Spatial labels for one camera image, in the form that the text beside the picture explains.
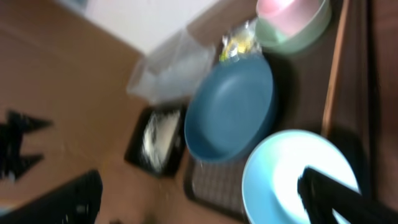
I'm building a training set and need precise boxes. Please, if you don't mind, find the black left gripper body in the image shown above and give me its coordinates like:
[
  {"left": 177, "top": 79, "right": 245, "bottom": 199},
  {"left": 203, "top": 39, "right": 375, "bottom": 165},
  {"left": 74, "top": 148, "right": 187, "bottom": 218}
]
[{"left": 1, "top": 110, "right": 53, "bottom": 182}]

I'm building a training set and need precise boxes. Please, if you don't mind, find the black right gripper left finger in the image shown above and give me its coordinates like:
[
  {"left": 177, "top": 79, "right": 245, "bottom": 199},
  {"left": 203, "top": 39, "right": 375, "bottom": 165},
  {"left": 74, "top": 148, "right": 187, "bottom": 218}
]
[{"left": 1, "top": 170, "right": 103, "bottom": 224}]

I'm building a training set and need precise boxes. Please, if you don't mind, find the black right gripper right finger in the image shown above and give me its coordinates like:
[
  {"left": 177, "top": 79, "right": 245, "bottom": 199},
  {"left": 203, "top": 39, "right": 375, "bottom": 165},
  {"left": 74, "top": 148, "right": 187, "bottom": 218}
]
[{"left": 297, "top": 167, "right": 397, "bottom": 224}]

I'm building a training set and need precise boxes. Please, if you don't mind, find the light blue bowl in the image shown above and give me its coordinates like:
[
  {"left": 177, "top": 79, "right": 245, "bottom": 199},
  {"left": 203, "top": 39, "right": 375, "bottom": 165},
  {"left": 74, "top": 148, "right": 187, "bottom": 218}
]
[{"left": 241, "top": 129, "right": 360, "bottom": 224}]

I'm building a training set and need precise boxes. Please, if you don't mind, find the white rice pile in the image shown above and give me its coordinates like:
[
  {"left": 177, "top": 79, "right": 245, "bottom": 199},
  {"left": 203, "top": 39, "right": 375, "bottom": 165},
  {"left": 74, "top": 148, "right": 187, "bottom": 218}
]
[{"left": 141, "top": 110, "right": 181, "bottom": 173}]

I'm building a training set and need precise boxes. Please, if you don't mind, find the dark blue bowl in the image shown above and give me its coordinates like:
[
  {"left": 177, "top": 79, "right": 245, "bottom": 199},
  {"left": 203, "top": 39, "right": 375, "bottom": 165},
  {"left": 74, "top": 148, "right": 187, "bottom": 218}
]
[{"left": 184, "top": 54, "right": 279, "bottom": 163}]

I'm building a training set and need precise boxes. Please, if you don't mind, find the pink cup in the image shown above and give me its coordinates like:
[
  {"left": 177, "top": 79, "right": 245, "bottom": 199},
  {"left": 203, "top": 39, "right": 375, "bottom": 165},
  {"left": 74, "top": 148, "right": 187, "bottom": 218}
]
[{"left": 256, "top": 0, "right": 321, "bottom": 37}]

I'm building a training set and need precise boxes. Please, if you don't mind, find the black waste tray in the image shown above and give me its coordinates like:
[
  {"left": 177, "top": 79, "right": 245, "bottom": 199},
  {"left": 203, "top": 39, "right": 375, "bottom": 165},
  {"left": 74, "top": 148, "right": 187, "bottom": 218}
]
[{"left": 124, "top": 104, "right": 187, "bottom": 178}]

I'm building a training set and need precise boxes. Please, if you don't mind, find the wooden chopstick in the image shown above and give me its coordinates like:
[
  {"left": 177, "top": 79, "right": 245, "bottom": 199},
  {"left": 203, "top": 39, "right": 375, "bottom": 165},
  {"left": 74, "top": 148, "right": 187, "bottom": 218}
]
[{"left": 321, "top": 0, "right": 350, "bottom": 138}]

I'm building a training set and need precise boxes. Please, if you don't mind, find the brown serving tray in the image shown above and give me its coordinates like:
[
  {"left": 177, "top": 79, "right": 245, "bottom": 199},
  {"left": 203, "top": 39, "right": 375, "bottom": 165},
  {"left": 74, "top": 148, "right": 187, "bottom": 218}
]
[{"left": 183, "top": 1, "right": 374, "bottom": 223}]

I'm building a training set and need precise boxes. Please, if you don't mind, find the clear plastic bin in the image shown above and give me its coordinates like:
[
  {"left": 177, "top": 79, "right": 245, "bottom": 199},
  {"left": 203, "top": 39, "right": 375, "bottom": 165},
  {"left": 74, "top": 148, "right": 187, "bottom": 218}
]
[{"left": 126, "top": 29, "right": 216, "bottom": 104}]

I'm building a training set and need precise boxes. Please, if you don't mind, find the green bowl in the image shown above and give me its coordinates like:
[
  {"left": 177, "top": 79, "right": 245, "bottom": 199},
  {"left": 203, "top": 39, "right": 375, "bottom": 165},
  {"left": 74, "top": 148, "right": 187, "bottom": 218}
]
[{"left": 255, "top": 0, "right": 332, "bottom": 55}]

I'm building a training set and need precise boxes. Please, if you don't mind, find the yellow snack wrapper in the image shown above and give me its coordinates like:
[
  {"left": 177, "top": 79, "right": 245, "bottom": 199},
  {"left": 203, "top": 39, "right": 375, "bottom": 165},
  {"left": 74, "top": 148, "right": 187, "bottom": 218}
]
[{"left": 219, "top": 19, "right": 262, "bottom": 62}]

